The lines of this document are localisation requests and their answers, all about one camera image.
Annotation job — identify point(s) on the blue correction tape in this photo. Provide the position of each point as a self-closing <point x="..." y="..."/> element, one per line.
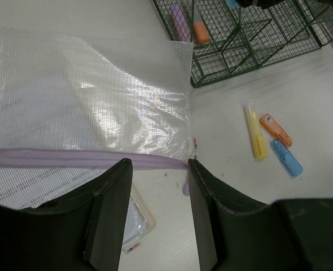
<point x="286" y="158"/>

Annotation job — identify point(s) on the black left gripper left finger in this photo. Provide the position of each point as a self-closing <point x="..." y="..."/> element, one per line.
<point x="111" y="194"/>

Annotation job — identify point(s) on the clear mesh pouch beige zipper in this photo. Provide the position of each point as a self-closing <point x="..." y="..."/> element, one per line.
<point x="14" y="186"/>

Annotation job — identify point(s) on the orange highlighter pen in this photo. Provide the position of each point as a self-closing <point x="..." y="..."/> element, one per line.
<point x="199" y="26"/>

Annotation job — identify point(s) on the purple highlighter pen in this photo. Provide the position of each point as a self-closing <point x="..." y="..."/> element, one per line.
<point x="180" y="22"/>

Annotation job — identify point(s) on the clear mesh pouch purple zipper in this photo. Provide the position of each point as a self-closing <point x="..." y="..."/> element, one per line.
<point x="135" y="94"/>

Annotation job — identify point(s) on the yellow highlighter pen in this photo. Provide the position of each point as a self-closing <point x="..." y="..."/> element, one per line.
<point x="258" y="143"/>

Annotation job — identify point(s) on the blue highlighter pen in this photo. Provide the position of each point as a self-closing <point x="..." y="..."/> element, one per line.
<point x="232" y="4"/>

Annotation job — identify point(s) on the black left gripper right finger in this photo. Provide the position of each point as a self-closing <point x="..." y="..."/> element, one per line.
<point x="233" y="231"/>

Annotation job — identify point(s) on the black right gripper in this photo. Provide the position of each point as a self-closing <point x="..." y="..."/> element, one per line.
<point x="270" y="3"/>

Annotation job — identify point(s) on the green wire desk organizer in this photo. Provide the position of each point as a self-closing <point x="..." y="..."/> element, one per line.
<point x="246" y="39"/>

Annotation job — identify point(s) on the orange correction tape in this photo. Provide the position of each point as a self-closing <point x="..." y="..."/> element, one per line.
<point x="275" y="130"/>

